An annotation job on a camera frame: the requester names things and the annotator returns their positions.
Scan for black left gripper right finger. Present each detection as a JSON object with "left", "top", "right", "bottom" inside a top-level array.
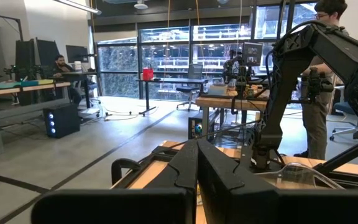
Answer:
[{"left": 197, "top": 139, "right": 358, "bottom": 224}]

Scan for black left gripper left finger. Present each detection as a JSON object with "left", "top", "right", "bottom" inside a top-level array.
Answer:
[{"left": 31, "top": 138, "right": 198, "bottom": 224}]

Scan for computer tower teal light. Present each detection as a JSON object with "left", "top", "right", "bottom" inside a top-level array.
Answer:
[{"left": 188, "top": 116, "right": 216, "bottom": 141}]

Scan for clear plastic container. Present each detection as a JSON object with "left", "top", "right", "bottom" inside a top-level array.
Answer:
[{"left": 255, "top": 161, "right": 344, "bottom": 190}]

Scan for wooden work table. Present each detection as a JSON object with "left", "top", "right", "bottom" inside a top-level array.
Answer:
[
  {"left": 195, "top": 90, "right": 269, "bottom": 141},
  {"left": 0, "top": 81, "right": 71, "bottom": 155}
]

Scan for grey office chair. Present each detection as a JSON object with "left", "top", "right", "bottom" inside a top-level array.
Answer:
[{"left": 175, "top": 63, "right": 204, "bottom": 111}]

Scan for white box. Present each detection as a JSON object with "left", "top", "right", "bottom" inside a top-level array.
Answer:
[{"left": 208, "top": 83, "right": 229, "bottom": 96}]

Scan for black desk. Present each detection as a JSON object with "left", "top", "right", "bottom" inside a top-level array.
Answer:
[{"left": 136, "top": 77, "right": 209, "bottom": 116}]

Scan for red container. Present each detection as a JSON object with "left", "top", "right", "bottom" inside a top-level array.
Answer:
[{"left": 142, "top": 68, "right": 154, "bottom": 82}]

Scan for person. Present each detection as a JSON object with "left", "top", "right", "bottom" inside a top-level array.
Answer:
[
  {"left": 53, "top": 54, "right": 83, "bottom": 106},
  {"left": 293, "top": 0, "right": 351, "bottom": 160}
]

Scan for computer tower blue lights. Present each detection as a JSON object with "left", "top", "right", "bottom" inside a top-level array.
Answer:
[{"left": 43, "top": 103, "right": 81, "bottom": 139}]

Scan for small rig monitor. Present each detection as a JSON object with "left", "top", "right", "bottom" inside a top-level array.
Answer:
[{"left": 242, "top": 42, "right": 264, "bottom": 67}]

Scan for blue office chair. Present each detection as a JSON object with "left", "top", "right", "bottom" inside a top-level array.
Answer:
[{"left": 329, "top": 101, "right": 358, "bottom": 142}]

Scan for black desk monitor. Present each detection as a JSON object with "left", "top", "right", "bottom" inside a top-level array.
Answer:
[{"left": 65, "top": 45, "right": 89, "bottom": 63}]

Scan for black standing panel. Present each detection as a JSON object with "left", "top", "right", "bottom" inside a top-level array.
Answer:
[
  {"left": 35, "top": 37, "right": 60, "bottom": 68},
  {"left": 14, "top": 39, "right": 36, "bottom": 82}
]

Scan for teal cloth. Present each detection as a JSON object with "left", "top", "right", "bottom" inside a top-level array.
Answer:
[{"left": 0, "top": 79, "right": 55, "bottom": 90}]

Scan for ceiling light bar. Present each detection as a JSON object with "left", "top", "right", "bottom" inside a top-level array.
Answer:
[{"left": 53, "top": 0, "right": 102, "bottom": 16}]

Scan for black frame clamp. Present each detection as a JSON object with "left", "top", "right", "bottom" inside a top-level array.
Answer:
[{"left": 110, "top": 157, "right": 142, "bottom": 186}]

